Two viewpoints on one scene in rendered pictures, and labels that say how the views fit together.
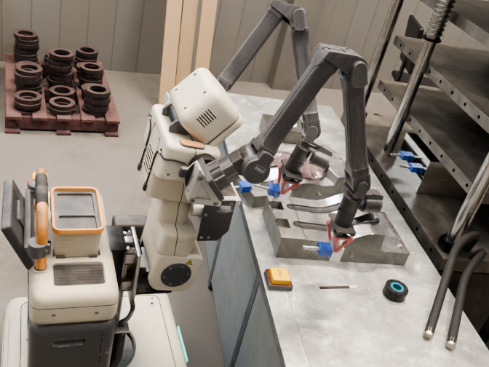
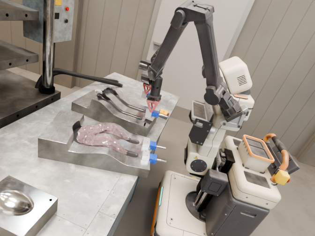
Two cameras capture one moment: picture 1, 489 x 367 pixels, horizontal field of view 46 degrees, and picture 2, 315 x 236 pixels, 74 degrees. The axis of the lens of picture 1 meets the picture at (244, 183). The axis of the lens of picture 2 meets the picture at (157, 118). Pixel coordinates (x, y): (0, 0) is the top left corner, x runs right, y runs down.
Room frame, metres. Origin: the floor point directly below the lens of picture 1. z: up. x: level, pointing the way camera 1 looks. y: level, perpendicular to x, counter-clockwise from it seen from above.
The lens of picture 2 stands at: (2.77, 0.36, 1.53)
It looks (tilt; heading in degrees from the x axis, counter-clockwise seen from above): 28 degrees down; 204
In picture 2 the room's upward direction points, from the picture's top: 18 degrees clockwise
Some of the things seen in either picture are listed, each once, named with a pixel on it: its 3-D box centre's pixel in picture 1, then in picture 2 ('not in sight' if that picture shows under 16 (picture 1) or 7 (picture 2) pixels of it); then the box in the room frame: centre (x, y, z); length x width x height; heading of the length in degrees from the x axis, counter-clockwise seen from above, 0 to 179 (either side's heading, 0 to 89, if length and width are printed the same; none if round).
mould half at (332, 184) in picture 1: (292, 173); (101, 142); (2.11, -0.18, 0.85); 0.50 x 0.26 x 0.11; 124
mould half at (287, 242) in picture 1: (336, 224); (117, 107); (1.79, -0.37, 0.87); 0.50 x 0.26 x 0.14; 107
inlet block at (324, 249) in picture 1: (321, 248); (151, 95); (1.53, -0.30, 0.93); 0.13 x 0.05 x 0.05; 107
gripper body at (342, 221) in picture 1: (344, 218); not in sight; (1.54, -0.33, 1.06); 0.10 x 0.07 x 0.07; 17
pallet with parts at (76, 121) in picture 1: (59, 76); not in sight; (3.86, 1.52, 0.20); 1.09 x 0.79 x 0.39; 24
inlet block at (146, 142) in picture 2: (241, 186); (153, 145); (1.90, 0.01, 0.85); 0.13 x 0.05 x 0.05; 124
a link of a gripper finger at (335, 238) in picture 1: (338, 238); not in sight; (1.52, -0.34, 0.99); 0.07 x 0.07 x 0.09; 17
